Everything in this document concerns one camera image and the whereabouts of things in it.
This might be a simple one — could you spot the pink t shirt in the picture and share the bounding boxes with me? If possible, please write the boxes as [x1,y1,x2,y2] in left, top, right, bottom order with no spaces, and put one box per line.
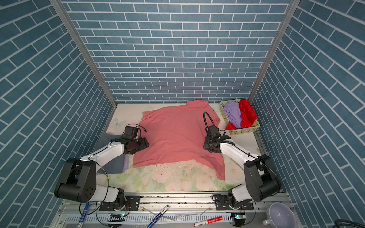
[133,100,225,180]

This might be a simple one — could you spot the light green perforated plastic basket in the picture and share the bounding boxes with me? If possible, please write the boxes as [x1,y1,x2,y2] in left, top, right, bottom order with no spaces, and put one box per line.
[220,99,260,135]

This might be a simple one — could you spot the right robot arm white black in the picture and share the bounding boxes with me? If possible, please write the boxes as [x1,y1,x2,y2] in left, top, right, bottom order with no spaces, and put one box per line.
[203,112,282,204]

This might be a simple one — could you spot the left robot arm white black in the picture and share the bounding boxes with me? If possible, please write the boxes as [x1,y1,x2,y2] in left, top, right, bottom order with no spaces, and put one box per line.
[54,123,149,210]

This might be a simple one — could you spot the folded dark grey t shirt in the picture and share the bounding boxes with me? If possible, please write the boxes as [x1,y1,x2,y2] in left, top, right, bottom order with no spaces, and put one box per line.
[94,133,126,175]

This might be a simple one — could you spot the lavender t shirt in basket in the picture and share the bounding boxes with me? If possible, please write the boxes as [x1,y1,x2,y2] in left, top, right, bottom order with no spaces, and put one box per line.
[223,102,242,129]

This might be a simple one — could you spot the red t shirt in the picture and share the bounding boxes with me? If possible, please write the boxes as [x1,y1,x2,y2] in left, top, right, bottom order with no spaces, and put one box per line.
[226,99,258,130]

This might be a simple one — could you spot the blue marker pen centre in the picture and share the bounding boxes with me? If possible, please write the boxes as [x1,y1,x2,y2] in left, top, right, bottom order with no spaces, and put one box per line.
[147,205,170,228]

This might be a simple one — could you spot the blue marker pen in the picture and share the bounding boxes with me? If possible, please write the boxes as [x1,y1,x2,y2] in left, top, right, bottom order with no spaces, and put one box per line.
[77,202,90,228]
[147,205,170,228]

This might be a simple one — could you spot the metal tweezers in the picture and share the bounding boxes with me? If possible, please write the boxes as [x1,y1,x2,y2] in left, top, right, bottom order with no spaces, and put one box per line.
[142,207,212,221]

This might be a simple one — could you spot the red marker pen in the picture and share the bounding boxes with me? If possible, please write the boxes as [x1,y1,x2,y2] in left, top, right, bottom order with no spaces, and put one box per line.
[194,216,223,227]

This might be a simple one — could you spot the blue marker pen left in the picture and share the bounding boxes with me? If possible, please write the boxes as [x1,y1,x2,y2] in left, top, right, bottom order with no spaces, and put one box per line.
[77,202,90,228]

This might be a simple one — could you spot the white cup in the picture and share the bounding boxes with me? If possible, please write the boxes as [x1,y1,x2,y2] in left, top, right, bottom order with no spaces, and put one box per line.
[262,202,297,228]

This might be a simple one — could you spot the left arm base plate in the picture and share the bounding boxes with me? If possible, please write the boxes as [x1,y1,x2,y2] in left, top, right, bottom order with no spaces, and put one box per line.
[99,195,141,212]

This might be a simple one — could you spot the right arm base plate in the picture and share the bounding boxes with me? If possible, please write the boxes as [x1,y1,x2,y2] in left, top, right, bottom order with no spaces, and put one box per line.
[211,194,254,211]

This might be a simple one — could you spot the white slotted cable duct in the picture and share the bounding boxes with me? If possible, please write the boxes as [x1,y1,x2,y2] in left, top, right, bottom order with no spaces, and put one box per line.
[83,212,232,225]

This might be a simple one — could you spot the aluminium mounting rail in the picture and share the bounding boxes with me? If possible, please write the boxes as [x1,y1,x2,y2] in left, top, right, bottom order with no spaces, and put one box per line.
[51,192,294,228]

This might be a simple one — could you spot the black cable bottom right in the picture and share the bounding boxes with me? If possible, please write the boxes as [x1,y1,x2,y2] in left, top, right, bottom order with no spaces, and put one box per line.
[334,218,365,228]

